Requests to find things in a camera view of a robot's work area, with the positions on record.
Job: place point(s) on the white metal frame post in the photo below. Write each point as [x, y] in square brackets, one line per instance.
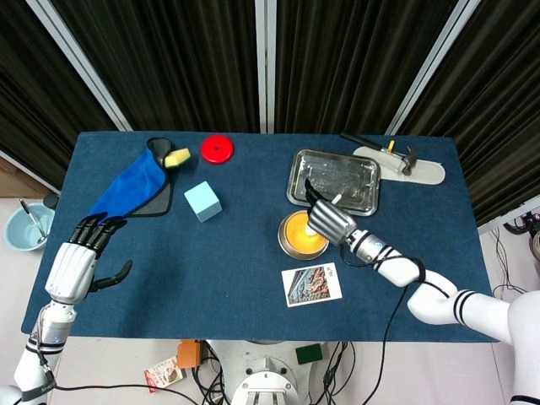
[266, 63]
[428, 63]
[79, 63]

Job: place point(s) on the white oval pad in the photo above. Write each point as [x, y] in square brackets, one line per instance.
[426, 173]

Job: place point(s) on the black pleated curtain panel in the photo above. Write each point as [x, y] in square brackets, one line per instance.
[42, 105]
[498, 105]
[169, 63]
[346, 63]

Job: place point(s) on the yellow green sponge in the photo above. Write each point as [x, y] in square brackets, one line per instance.
[177, 158]

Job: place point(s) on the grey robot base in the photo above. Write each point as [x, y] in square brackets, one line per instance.
[261, 371]

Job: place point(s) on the dark green box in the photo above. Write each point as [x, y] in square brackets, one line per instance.
[309, 354]

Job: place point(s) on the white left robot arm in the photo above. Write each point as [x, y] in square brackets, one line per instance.
[29, 371]

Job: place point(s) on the blue microfibre cloth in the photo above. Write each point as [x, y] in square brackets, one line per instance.
[126, 185]

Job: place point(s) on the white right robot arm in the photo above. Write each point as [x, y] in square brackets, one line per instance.
[476, 312]

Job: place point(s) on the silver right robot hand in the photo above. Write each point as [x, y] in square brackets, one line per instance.
[333, 221]

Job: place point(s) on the light blue foam cube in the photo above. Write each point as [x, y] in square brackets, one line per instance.
[202, 198]

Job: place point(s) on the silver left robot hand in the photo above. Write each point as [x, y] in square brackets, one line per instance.
[69, 270]

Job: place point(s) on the stainless steel tray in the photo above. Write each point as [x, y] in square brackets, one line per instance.
[346, 173]

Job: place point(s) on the small black round object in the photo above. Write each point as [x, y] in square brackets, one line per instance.
[50, 200]

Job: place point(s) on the beige round bowl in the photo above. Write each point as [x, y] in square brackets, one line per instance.
[307, 252]

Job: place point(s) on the grey black-edged cloth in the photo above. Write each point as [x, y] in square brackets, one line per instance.
[158, 202]

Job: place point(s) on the round steel saucer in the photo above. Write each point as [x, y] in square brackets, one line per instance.
[308, 256]

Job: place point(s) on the dragon picture postcard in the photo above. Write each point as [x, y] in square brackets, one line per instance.
[310, 284]

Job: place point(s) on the table with blue fabric cover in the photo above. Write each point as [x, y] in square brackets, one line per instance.
[211, 274]

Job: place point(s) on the orange box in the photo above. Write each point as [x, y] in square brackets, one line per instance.
[187, 354]

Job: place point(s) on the red white printed packet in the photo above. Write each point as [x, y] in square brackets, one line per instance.
[162, 375]

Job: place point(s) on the light blue plastic basin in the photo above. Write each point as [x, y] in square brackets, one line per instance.
[21, 232]

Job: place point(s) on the red round disc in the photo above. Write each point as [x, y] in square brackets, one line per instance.
[211, 156]

